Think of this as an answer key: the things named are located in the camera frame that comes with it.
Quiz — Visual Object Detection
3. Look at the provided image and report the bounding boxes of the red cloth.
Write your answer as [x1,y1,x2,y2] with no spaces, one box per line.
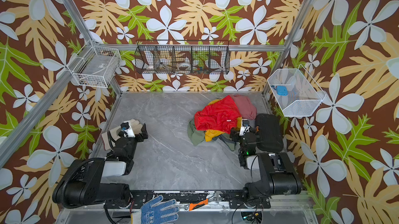
[194,95,242,134]

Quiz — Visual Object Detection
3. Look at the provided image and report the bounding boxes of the yellow cloth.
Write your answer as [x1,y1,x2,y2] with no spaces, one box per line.
[205,117,243,142]

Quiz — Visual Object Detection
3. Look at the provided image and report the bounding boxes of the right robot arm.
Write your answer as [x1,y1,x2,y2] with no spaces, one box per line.
[230,127,302,207]

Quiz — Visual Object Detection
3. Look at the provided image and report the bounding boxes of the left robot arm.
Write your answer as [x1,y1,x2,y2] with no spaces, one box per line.
[52,122,149,208]

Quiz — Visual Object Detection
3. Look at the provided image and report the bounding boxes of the beige folded cloth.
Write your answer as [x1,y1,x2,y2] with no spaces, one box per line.
[101,119,143,151]

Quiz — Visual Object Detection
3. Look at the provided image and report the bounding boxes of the pink maroon cloth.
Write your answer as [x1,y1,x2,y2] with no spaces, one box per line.
[231,95,257,120]

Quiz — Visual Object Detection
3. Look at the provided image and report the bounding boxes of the olive green cloth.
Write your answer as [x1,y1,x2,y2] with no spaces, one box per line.
[187,119,236,151]

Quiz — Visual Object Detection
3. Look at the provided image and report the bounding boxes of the black zip case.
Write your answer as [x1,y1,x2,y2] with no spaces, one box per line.
[255,114,284,153]

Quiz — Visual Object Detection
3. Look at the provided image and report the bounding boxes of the blue object in basket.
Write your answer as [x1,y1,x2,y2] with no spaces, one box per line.
[271,85,288,96]

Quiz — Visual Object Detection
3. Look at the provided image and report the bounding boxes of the white mesh basket right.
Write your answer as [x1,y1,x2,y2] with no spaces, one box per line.
[268,65,327,118]

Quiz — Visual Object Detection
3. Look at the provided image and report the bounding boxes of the blue knit work glove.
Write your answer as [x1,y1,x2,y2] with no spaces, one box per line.
[139,196,179,224]

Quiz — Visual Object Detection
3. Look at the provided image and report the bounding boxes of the white bowl in basket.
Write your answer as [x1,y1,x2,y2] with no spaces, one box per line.
[177,62,192,71]

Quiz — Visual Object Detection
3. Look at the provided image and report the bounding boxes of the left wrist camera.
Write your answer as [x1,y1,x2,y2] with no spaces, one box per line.
[118,121,135,138]

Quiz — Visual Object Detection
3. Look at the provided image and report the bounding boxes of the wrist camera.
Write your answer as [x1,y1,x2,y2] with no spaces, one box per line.
[118,121,135,138]
[240,119,250,136]

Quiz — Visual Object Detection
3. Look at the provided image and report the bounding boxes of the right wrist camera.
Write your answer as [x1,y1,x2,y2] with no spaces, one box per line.
[240,119,250,136]

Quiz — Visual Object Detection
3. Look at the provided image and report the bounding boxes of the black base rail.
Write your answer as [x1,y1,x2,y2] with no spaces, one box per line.
[105,190,271,210]

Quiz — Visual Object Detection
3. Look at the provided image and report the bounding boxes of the white wire basket left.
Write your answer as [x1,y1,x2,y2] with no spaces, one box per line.
[69,45,121,88]

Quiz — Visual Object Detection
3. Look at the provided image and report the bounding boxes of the orange handled tool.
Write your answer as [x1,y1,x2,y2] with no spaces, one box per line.
[184,199,209,211]

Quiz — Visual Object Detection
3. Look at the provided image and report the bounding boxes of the black wire basket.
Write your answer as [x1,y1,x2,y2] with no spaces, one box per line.
[133,40,231,75]

